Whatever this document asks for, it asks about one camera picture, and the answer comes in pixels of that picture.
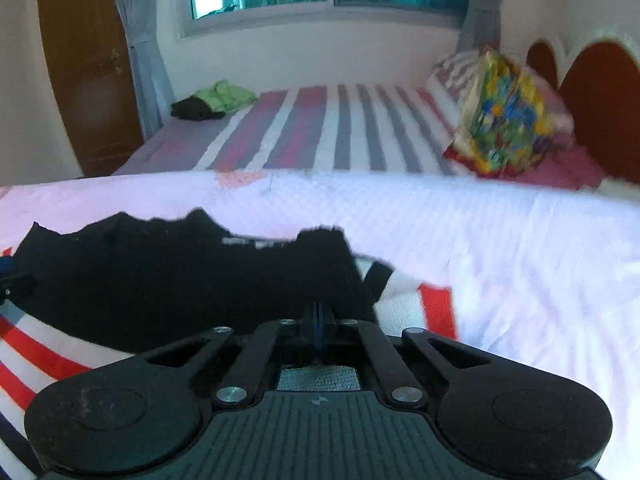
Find colourful floral pillow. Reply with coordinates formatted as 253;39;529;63
442;46;557;179

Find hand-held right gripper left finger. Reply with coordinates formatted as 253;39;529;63
132;302;320;407

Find wooden door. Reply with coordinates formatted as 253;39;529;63
36;0;147;179

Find grey curtain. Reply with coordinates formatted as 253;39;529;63
458;0;514;54
107;0;177;142

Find brown wooden headboard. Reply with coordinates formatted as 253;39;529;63
525;34;640;187

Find dark cloth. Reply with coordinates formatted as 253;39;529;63
171;97;227;122

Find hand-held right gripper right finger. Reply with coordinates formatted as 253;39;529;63
320;302;494;405

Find striped pillow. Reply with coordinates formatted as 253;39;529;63
431;50;574;133

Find striped knit sweater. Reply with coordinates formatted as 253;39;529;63
0;208;459;477

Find bed with striped sheet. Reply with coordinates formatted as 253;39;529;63
112;83;607;192

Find green cloth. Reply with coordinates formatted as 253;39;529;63
192;80;257;115

